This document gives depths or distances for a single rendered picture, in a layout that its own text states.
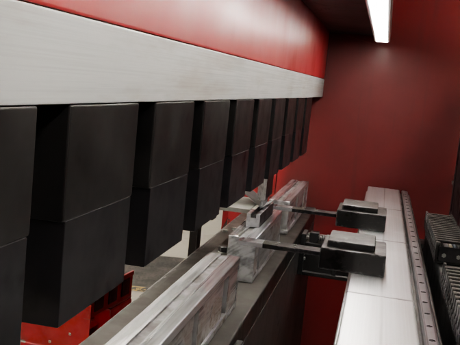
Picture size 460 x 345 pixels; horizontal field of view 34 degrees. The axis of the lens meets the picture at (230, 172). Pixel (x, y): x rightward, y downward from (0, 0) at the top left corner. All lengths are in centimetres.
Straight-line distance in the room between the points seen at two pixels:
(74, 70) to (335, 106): 210
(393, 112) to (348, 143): 18
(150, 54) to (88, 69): 14
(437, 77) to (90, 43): 211
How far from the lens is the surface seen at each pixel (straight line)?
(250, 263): 156
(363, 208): 171
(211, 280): 120
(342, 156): 261
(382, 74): 259
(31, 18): 48
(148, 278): 473
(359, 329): 100
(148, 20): 69
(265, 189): 173
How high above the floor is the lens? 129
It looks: 7 degrees down
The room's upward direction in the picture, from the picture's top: 6 degrees clockwise
